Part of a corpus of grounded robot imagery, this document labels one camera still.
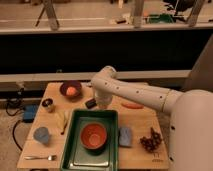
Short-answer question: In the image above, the black cable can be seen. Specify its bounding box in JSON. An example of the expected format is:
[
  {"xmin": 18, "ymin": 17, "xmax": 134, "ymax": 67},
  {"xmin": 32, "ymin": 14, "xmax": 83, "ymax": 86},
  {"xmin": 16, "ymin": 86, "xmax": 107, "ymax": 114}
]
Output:
[{"xmin": 5, "ymin": 87, "xmax": 27, "ymax": 151}]

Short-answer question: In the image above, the black eraser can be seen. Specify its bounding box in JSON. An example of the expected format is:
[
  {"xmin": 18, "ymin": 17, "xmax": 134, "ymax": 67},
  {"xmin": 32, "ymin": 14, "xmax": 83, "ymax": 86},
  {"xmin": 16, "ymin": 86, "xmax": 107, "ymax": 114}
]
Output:
[{"xmin": 85, "ymin": 98, "xmax": 97, "ymax": 109}]

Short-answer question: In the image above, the dark purple bowl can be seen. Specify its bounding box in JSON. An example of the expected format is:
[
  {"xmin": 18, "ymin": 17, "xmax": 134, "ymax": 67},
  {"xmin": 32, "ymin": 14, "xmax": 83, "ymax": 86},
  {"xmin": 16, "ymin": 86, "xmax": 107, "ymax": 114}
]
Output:
[{"xmin": 60, "ymin": 80, "xmax": 82, "ymax": 98}]

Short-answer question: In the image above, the green plastic tray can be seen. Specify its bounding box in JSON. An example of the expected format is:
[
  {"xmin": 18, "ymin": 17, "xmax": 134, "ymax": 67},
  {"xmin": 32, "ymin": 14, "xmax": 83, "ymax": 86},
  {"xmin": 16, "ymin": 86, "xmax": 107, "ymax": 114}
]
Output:
[{"xmin": 60, "ymin": 110, "xmax": 118, "ymax": 171}]

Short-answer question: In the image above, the small tin can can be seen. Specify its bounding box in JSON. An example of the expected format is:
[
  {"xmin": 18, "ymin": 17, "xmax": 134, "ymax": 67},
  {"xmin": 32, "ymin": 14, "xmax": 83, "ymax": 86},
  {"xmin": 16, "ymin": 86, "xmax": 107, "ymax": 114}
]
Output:
[{"xmin": 42, "ymin": 98, "xmax": 55, "ymax": 113}]

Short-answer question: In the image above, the blue power box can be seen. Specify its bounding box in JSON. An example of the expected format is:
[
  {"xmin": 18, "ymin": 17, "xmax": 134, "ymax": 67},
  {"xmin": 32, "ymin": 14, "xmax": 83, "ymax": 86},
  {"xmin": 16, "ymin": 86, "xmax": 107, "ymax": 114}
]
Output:
[{"xmin": 22, "ymin": 105, "xmax": 38, "ymax": 123}]

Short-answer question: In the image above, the orange carrot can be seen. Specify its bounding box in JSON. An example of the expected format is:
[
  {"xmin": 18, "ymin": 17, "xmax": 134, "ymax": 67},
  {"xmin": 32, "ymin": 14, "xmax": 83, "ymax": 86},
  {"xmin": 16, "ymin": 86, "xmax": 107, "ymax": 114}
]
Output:
[{"xmin": 121, "ymin": 103, "xmax": 144, "ymax": 109}]

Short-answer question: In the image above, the bunch of dark grapes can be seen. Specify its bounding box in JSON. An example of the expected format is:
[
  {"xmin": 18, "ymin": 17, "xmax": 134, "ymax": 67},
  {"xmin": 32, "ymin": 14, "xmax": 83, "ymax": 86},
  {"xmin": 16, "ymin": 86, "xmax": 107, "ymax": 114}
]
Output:
[{"xmin": 140, "ymin": 127, "xmax": 162, "ymax": 153}]

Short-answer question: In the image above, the blue plastic cup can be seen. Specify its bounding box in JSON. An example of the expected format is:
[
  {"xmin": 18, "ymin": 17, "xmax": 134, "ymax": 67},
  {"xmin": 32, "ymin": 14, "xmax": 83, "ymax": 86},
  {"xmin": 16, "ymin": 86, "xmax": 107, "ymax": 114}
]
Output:
[{"xmin": 33, "ymin": 127, "xmax": 50, "ymax": 144}]

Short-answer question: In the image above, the yellow banana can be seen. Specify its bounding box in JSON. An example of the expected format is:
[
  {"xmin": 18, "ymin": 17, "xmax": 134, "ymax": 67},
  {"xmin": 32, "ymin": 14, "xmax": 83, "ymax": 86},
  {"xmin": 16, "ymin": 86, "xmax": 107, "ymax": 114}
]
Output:
[{"xmin": 55, "ymin": 112, "xmax": 68, "ymax": 135}]

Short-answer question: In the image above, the orange peach fruit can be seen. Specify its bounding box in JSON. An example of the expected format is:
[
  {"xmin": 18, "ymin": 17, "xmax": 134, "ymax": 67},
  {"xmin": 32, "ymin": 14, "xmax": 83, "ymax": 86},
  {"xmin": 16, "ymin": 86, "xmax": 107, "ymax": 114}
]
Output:
[{"xmin": 66, "ymin": 87, "xmax": 77, "ymax": 97}]

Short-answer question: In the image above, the silver fork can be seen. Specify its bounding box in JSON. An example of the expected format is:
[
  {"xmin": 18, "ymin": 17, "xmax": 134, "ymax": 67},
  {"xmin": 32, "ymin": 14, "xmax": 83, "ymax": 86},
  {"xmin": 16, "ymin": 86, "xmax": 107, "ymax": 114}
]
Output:
[{"xmin": 24, "ymin": 155, "xmax": 57, "ymax": 161}]

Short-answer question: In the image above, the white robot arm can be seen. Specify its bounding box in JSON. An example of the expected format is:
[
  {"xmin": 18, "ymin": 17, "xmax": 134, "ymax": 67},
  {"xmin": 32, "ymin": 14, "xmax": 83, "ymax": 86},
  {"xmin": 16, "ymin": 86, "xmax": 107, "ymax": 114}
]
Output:
[{"xmin": 91, "ymin": 66, "xmax": 213, "ymax": 171}]

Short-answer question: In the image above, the red bowl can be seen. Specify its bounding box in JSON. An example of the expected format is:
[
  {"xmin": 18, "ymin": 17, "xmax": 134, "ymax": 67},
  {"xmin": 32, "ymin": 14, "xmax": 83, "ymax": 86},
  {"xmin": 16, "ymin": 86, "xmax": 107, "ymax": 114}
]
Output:
[{"xmin": 80, "ymin": 122, "xmax": 107, "ymax": 150}]

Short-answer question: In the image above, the blue sponge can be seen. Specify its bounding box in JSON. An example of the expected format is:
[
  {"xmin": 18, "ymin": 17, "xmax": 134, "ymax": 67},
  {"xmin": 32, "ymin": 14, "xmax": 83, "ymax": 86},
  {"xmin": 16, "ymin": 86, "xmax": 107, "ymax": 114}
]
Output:
[{"xmin": 119, "ymin": 127, "xmax": 132, "ymax": 147}]

